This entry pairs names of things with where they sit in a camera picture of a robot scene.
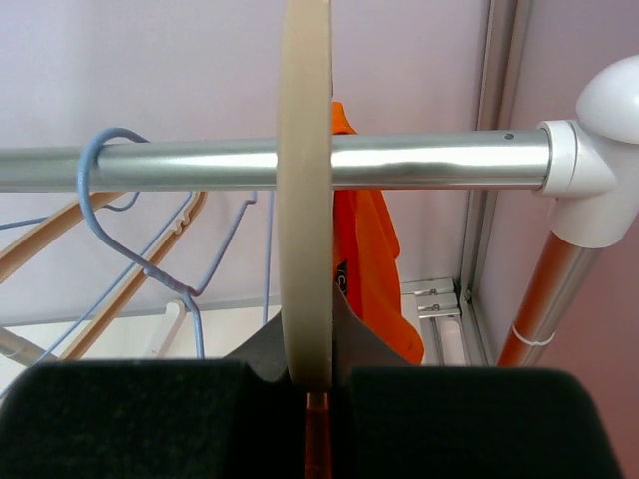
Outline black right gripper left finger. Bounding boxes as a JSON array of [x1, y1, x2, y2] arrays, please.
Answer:
[[1, 318, 306, 478]]

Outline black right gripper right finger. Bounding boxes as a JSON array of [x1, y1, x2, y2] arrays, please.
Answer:
[[329, 291, 622, 478]]

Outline orange t shirt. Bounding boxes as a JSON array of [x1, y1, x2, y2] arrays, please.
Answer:
[[305, 101, 425, 478]]

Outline beige plastic hanger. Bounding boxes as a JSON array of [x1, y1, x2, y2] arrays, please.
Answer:
[[1, 192, 215, 327]]

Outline white clothes rack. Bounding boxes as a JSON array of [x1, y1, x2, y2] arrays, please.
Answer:
[[0, 54, 639, 367]]

